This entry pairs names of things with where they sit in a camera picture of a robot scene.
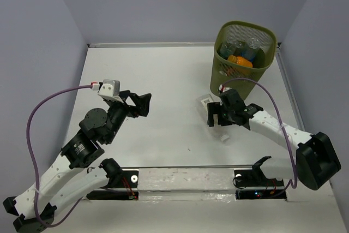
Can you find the clear bottle white label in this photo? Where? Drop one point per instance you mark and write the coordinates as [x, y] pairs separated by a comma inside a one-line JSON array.
[[217, 132]]

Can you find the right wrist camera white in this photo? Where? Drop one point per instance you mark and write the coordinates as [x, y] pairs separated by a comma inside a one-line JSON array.
[[223, 89]]

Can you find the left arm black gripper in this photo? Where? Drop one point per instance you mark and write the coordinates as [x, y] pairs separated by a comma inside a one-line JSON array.
[[143, 102]]

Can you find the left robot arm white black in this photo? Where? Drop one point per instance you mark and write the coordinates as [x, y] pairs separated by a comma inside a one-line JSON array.
[[70, 178]]

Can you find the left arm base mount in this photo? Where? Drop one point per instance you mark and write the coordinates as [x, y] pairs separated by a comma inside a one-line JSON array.
[[121, 183]]

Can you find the green label water bottle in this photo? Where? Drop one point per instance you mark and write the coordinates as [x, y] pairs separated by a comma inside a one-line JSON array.
[[230, 46]]

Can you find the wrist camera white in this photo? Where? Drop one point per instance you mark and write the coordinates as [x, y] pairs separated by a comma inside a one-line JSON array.
[[110, 90], [223, 89]]

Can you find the orange juice bottle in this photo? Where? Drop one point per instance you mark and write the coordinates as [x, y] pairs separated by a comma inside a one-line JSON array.
[[240, 61]]

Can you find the red label clear bottle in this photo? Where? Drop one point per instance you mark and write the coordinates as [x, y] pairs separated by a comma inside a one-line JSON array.
[[232, 73]]

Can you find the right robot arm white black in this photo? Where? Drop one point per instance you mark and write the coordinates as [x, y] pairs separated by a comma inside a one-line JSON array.
[[311, 160]]

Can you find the green mesh waste bin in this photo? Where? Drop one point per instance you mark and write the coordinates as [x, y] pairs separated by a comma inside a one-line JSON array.
[[242, 31]]

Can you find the metal rail table edge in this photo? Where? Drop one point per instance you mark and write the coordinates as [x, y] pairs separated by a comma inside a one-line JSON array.
[[287, 83]]

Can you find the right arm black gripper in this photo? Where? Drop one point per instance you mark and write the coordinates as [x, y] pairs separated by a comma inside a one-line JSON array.
[[215, 108]]

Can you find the blue label bottle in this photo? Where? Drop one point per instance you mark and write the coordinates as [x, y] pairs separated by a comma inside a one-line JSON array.
[[250, 49]]

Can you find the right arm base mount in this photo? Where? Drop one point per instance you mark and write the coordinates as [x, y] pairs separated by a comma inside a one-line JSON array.
[[252, 184]]

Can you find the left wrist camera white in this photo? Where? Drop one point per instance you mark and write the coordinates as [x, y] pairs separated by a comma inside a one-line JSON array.
[[110, 90]]

